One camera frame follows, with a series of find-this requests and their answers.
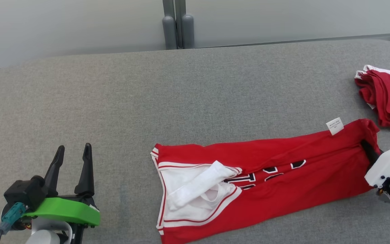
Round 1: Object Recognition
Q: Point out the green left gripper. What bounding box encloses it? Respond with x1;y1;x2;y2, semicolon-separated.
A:
22;143;101;226

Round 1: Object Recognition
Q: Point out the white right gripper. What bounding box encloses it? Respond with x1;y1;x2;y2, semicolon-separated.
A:
361;140;390;188

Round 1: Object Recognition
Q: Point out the red white basketball jersey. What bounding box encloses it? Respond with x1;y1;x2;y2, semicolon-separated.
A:
150;118;382;244

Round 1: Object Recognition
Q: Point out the teal left camera connector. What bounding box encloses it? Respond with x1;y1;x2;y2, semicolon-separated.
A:
0;202;28;234

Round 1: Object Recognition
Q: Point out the grey partition post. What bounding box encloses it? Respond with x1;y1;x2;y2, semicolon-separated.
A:
162;0;178;50
175;0;195;49

